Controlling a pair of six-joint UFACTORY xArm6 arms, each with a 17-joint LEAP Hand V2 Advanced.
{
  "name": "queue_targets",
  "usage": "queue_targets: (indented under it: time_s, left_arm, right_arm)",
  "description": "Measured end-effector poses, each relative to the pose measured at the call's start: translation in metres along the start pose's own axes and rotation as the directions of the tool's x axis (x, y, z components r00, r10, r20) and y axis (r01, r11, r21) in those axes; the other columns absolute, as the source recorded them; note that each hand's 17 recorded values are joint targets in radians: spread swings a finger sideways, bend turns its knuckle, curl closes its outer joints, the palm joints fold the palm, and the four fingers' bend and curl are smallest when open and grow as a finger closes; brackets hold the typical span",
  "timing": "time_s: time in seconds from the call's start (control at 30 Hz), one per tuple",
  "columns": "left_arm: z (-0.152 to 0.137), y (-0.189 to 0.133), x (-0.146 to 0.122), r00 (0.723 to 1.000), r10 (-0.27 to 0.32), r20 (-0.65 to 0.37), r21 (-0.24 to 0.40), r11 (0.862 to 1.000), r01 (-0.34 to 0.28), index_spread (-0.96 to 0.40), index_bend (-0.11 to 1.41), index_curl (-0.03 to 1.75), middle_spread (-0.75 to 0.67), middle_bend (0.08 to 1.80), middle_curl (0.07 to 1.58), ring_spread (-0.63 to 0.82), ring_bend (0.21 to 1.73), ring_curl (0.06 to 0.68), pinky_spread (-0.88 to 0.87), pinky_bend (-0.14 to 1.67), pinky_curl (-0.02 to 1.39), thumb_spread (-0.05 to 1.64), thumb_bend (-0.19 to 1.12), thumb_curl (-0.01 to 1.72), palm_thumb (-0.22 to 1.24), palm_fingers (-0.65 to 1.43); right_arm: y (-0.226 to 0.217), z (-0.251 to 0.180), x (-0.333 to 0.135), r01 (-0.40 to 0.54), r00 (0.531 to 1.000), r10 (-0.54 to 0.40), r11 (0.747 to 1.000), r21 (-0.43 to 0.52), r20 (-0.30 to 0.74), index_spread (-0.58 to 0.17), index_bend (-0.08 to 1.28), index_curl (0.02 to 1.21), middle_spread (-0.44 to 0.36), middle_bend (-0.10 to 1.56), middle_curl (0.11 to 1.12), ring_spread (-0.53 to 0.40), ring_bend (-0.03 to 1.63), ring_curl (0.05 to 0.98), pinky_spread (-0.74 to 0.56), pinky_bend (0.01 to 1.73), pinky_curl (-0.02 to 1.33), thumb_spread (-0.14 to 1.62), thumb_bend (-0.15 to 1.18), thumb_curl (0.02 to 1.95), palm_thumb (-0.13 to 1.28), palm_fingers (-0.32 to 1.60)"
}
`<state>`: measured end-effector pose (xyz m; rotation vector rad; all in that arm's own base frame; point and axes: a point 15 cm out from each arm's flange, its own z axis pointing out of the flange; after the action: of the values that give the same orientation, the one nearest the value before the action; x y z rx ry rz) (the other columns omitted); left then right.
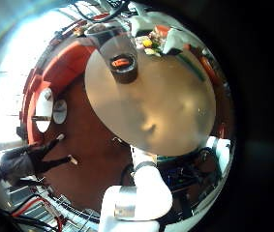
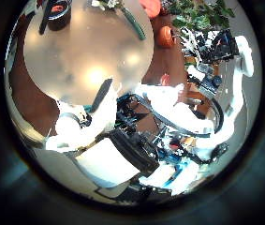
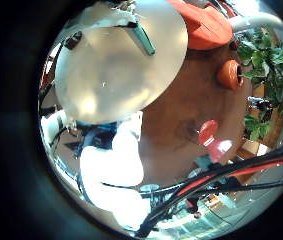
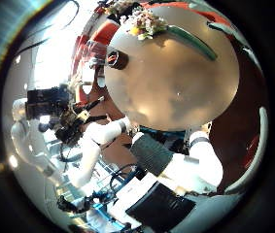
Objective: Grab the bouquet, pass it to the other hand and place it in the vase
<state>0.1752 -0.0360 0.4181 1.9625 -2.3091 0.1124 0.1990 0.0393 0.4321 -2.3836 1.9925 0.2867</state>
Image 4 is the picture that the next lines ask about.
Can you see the orange curved sofa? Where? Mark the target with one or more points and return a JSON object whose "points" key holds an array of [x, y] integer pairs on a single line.
{"points": [[106, 32]]}

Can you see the black planter box with plant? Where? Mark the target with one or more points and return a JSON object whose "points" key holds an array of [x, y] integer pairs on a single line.
{"points": [[119, 7]]}

